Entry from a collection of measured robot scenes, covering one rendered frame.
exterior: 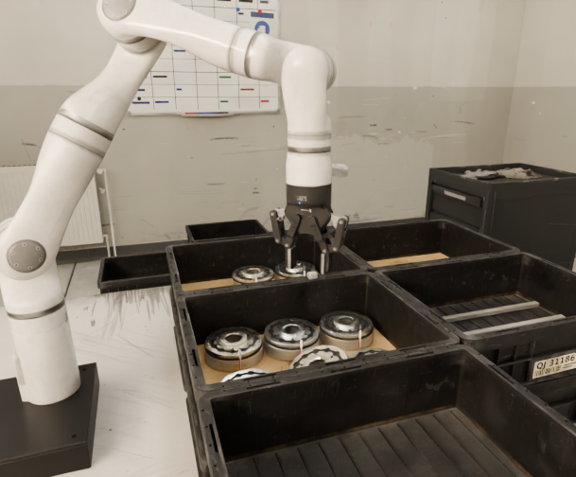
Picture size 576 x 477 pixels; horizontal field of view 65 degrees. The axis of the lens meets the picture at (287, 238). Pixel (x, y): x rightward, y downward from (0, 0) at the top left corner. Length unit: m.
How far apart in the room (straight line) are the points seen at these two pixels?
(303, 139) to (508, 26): 4.42
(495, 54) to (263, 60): 4.31
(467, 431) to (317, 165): 0.44
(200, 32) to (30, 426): 0.70
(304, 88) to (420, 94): 3.81
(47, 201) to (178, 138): 2.99
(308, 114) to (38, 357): 0.61
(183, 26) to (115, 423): 0.70
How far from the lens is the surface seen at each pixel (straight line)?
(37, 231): 0.82
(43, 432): 0.91
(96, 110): 0.82
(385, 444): 0.70
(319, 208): 0.75
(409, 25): 4.42
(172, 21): 0.79
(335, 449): 0.68
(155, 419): 0.95
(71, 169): 0.81
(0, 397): 1.04
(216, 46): 0.76
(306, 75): 0.69
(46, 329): 0.90
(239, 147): 3.84
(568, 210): 2.59
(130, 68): 0.87
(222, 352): 0.81
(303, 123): 0.71
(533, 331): 0.83
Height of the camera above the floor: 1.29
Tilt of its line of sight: 18 degrees down
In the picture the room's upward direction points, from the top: straight up
